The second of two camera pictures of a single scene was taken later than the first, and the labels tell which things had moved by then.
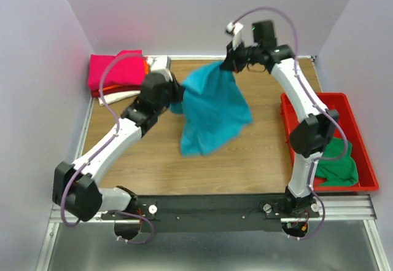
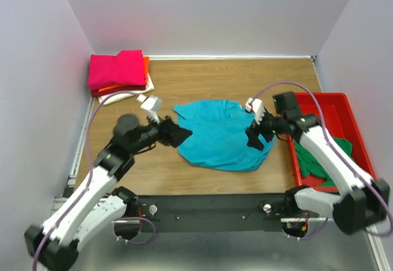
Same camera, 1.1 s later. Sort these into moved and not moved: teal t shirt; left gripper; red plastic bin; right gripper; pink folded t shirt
Moved: teal t shirt; left gripper; right gripper
Not moved: pink folded t shirt; red plastic bin
